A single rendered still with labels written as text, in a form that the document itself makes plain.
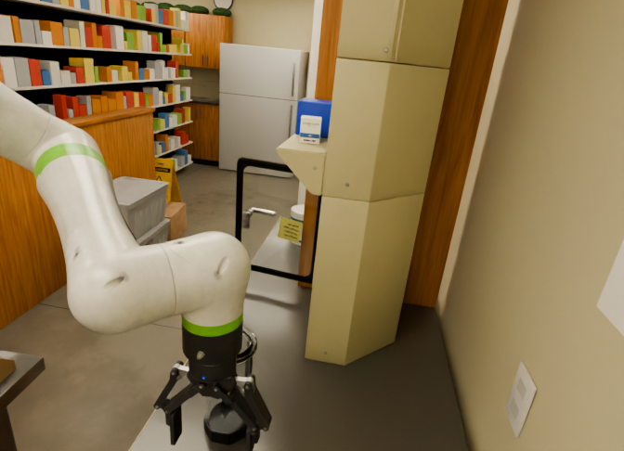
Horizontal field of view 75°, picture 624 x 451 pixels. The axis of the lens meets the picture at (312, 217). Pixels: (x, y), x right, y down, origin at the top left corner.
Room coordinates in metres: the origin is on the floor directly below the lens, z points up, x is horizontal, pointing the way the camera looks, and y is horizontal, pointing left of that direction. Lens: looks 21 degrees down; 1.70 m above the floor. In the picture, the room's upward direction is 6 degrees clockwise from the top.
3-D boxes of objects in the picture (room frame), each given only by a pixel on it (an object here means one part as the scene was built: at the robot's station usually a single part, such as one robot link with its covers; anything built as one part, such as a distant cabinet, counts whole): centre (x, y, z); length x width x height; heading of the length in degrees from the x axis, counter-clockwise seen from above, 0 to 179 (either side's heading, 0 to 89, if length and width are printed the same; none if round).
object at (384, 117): (1.04, -0.16, 1.33); 0.32 x 0.25 x 0.77; 173
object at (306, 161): (1.06, 0.02, 1.46); 0.32 x 0.12 x 0.10; 173
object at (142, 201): (2.90, 1.43, 0.49); 0.60 x 0.42 x 0.33; 173
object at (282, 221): (1.24, 0.11, 1.19); 0.30 x 0.01 x 0.40; 76
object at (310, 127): (1.02, 0.03, 1.54); 0.05 x 0.05 x 0.06; 1
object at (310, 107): (1.14, 0.01, 1.56); 0.10 x 0.10 x 0.09; 83
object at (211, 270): (0.51, 0.14, 1.39); 0.13 x 0.11 x 0.14; 128
